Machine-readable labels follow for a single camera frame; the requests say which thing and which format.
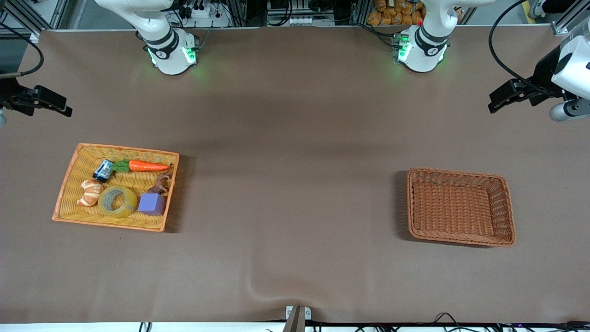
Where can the aluminium frame profile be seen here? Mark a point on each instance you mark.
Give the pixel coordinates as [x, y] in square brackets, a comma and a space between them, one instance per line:
[46, 14]
[564, 25]

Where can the yellow wicker basket orange rim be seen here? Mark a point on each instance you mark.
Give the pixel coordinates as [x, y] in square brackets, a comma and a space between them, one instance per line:
[73, 184]

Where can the long white power strip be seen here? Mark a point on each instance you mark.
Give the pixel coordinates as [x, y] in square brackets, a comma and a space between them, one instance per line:
[299, 21]

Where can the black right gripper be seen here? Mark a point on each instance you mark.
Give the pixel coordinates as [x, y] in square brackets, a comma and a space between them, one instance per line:
[10, 97]

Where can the brown wicker basket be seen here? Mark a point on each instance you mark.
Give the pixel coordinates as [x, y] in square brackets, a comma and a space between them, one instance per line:
[456, 207]

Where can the metal table edge bracket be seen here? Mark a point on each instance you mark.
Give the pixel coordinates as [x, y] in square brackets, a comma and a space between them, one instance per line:
[308, 314]

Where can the white power strip with plugs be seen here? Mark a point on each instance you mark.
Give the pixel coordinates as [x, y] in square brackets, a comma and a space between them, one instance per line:
[207, 18]

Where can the yellow clear tape roll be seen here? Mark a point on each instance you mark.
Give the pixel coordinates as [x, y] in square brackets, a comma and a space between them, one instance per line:
[129, 206]

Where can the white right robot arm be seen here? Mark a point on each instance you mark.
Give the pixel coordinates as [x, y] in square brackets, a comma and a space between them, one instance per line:
[166, 60]

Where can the purple cube block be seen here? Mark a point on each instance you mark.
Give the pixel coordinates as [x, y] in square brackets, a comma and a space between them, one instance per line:
[151, 204]

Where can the orange toy carrot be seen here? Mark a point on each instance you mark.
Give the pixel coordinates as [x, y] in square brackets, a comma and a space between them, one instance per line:
[147, 166]

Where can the toy croissant bread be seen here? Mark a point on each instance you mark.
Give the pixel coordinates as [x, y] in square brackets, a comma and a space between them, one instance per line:
[91, 192]

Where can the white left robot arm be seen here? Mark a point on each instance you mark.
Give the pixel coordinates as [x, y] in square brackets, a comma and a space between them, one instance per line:
[426, 55]

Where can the pile of orange bread toys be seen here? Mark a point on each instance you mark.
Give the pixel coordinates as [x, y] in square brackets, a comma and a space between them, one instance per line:
[392, 14]

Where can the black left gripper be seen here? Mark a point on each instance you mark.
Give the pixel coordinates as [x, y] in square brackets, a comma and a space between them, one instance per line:
[543, 76]

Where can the brown strut under bracket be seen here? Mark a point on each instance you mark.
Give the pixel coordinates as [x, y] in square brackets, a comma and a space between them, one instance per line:
[295, 323]

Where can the blue small can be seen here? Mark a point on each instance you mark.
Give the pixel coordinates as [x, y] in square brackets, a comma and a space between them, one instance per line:
[103, 171]

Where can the brown toy animal figure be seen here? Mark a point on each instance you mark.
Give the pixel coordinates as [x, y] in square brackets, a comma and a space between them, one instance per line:
[160, 184]

